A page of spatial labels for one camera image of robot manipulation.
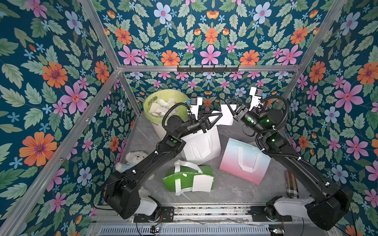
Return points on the white ribbed trash bin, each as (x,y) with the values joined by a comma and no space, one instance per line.
(161,132)

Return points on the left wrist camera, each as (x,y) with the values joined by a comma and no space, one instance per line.
(196,102)

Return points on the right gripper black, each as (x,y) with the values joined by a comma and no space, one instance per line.
(238,113)

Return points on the aluminium frame post right rear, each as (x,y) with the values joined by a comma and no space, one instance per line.
(327,23)

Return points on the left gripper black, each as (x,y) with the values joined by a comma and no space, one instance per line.
(201,124)

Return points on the receipt on green bag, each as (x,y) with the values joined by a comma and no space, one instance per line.
(202,183)

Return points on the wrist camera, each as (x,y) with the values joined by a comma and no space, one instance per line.
(196,102)
(256,95)

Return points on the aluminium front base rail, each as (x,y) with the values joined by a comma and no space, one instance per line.
(239,213)

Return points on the aluminium frame post left rear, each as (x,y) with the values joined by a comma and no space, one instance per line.
(109,50)

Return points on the pink blue gradient tote bag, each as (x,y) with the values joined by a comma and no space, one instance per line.
(244,161)

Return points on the torn paper pieces in bin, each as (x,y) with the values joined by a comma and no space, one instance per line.
(160,107)

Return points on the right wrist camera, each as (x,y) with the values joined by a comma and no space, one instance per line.
(256,95)

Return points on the aluminium crossbar left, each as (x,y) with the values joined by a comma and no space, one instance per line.
(33,194)

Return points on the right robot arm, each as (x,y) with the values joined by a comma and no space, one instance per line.
(327,203)

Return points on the aluminium frame post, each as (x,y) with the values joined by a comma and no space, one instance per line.
(109,50)
(327,23)

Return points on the aluminium crossbar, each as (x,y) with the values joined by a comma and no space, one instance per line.
(33,194)
(258,68)

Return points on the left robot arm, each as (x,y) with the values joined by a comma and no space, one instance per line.
(122,193)

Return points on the white plush toy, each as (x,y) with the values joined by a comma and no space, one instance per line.
(131,159)

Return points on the green plastic bin liner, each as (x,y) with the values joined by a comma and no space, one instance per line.
(165,94)

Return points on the plaid pouch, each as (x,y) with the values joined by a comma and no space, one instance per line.
(292,190)

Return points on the green white tote bag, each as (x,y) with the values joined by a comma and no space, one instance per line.
(179,179)

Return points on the aluminium crossbar rear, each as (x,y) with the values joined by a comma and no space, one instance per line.
(258,68)

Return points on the black hook rack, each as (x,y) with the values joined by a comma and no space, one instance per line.
(208,68)

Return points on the white perforated cable tray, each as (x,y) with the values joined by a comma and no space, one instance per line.
(185,230)

